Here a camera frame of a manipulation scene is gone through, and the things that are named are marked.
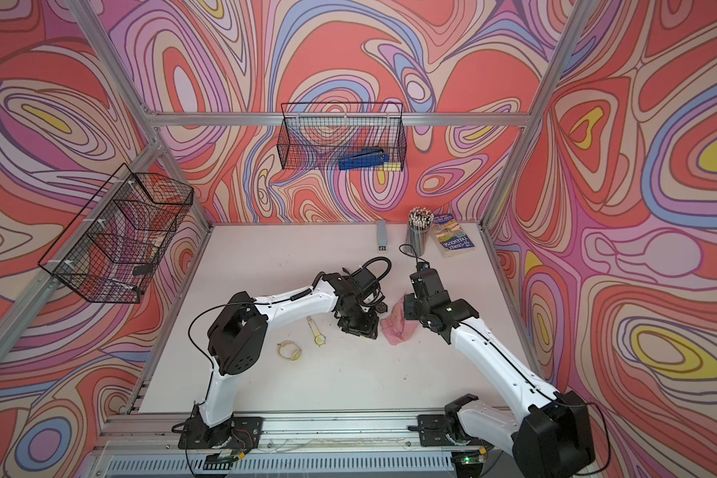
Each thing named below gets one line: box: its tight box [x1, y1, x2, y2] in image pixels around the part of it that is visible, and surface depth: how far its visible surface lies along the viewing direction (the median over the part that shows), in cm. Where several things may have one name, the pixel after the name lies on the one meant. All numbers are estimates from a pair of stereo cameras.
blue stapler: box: [337, 148, 390, 171], surface depth 90 cm
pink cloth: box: [379, 291, 420, 346], surface depth 89 cm
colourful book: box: [430, 213, 476, 258], surface depth 114 cm
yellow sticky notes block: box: [383, 161, 402, 172], surface depth 86 cm
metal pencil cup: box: [408, 207, 435, 257], surface depth 101 cm
